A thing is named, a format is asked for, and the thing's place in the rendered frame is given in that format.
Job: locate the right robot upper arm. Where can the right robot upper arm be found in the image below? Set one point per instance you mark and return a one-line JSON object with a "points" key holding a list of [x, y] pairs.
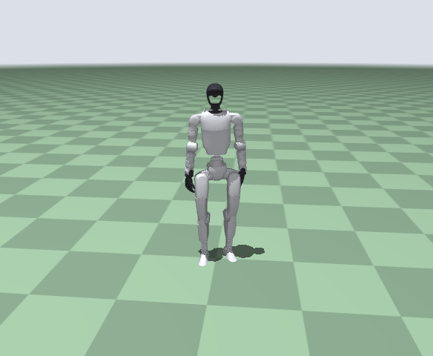
{"points": [[193, 131]]}

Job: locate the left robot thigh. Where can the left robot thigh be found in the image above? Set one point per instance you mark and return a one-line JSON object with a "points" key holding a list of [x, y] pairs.
{"points": [[233, 193]]}

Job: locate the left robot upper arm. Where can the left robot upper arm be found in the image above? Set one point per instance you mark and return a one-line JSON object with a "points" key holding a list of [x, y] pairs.
{"points": [[236, 119]]}

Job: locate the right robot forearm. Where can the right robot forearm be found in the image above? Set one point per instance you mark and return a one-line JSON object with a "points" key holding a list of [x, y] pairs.
{"points": [[189, 165]]}

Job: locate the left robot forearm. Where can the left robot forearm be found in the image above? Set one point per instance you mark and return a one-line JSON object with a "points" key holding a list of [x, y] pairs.
{"points": [[241, 159]]}

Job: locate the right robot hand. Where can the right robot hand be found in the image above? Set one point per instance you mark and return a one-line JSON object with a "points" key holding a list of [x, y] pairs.
{"points": [[189, 182]]}

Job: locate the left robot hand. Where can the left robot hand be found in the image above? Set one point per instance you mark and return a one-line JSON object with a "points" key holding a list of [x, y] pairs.
{"points": [[242, 173]]}

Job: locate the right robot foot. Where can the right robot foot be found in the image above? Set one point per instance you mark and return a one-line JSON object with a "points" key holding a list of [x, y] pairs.
{"points": [[203, 259]]}

